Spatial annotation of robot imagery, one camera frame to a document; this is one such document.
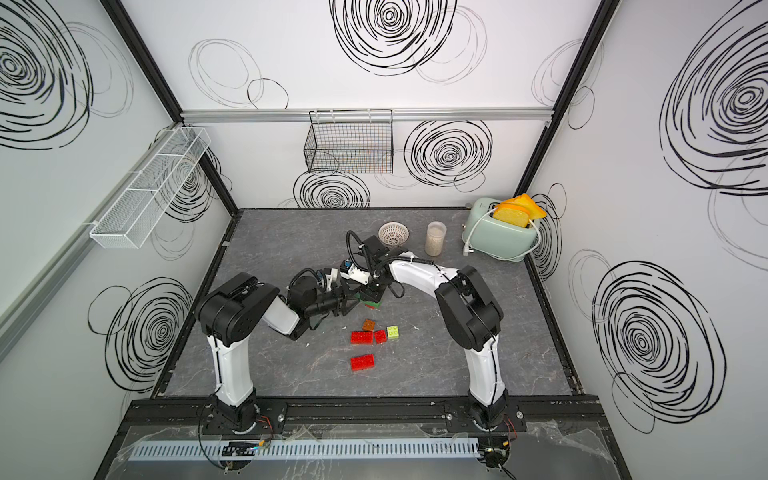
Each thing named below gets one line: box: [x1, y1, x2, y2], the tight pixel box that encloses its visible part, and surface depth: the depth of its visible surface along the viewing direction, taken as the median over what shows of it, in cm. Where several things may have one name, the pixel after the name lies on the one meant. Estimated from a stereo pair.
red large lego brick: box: [350, 354, 375, 371], surface depth 82 cm
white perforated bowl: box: [378, 221, 410, 246], surface depth 111 cm
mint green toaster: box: [462, 198, 540, 262], surface depth 98 cm
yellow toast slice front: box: [493, 203, 531, 228], surface depth 93 cm
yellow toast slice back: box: [510, 193, 548, 220], surface depth 94 cm
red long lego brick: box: [351, 331, 373, 345], surface depth 88 cm
